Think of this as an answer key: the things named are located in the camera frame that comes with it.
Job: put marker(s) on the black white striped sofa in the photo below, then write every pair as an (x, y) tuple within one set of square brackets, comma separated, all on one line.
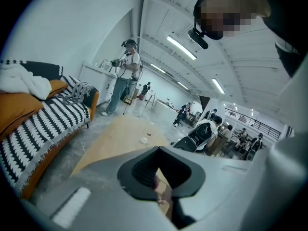
[(48, 121), (93, 102)]

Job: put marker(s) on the silver faucet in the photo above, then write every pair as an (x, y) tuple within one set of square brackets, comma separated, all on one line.
[(104, 62)]

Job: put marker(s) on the large orange cushion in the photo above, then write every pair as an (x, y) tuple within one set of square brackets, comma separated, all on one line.
[(16, 109)]

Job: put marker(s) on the white cabinet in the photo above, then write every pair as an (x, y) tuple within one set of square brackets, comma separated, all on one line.
[(96, 78)]

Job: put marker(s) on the grey knitted throw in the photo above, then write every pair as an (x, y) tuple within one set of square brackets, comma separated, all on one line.
[(79, 90)]

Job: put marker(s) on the person's head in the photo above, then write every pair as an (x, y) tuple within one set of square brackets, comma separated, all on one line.
[(216, 13)]

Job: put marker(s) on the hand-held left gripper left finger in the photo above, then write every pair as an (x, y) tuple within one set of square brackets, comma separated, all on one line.
[(96, 196)]

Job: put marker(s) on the white fluffy blanket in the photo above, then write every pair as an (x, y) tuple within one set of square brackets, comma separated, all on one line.
[(21, 80)]

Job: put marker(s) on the small orange cushion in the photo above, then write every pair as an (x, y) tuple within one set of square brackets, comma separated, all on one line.
[(57, 86)]

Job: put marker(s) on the wooden coffee table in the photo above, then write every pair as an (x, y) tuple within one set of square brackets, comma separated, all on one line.
[(125, 138)]

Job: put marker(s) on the black head camera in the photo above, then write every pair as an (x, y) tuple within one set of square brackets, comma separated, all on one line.
[(198, 40)]

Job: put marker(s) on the ceiling tube light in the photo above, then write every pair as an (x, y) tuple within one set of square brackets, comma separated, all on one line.
[(158, 68), (183, 85), (181, 47), (218, 86)]

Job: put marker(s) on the person's black clothing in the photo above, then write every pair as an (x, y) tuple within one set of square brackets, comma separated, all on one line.
[(288, 13)]

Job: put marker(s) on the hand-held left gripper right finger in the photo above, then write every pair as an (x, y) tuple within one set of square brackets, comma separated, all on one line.
[(223, 182)]

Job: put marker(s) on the white island counter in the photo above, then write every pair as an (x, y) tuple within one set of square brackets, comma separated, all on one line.
[(166, 109)]

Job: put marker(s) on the wooden frame stool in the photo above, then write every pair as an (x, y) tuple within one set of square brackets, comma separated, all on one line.
[(128, 100)]

